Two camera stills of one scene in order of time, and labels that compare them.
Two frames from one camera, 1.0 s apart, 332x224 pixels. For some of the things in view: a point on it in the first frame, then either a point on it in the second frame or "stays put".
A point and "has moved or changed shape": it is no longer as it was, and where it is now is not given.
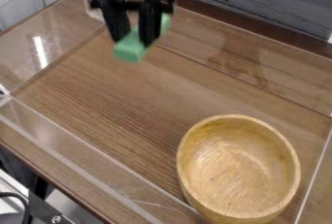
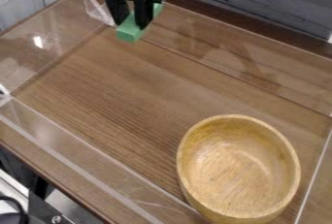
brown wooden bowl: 237,168 stays put
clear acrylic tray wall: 91,124 stays put
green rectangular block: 130,48 has moved or changed shape
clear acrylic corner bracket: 92,12 stays put
